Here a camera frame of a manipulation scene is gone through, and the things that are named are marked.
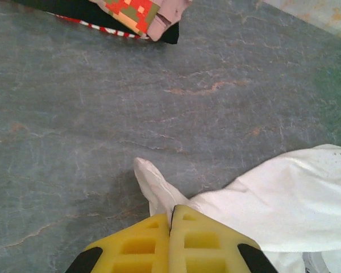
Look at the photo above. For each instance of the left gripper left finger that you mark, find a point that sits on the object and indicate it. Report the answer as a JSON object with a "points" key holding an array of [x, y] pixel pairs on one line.
{"points": [[139, 250]]}

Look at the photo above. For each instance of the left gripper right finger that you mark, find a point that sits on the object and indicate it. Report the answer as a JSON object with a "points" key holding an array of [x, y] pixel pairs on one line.
{"points": [[204, 250]]}

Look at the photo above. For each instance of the pink pixel print t-shirt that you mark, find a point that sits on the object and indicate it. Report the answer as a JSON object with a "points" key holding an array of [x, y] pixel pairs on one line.
{"points": [[164, 17]]}

